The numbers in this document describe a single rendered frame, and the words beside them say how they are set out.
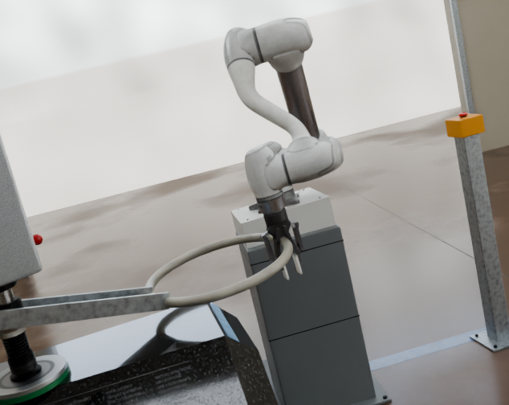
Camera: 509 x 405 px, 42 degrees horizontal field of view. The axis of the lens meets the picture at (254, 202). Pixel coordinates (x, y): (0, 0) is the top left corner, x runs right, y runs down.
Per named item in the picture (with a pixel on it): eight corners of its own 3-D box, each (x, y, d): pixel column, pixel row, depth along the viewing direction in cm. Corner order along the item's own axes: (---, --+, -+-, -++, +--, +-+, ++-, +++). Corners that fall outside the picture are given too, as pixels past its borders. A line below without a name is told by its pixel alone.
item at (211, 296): (195, 322, 179) (191, 312, 178) (121, 293, 219) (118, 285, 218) (325, 247, 204) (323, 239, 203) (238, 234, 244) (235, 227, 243)
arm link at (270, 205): (250, 197, 216) (256, 214, 218) (261, 200, 208) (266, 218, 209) (275, 187, 219) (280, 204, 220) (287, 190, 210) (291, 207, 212)
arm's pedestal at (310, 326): (261, 382, 330) (223, 230, 313) (356, 354, 335) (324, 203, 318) (280, 435, 281) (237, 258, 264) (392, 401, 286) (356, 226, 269)
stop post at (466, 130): (531, 338, 310) (496, 110, 287) (494, 352, 306) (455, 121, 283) (504, 325, 329) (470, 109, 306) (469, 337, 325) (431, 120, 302)
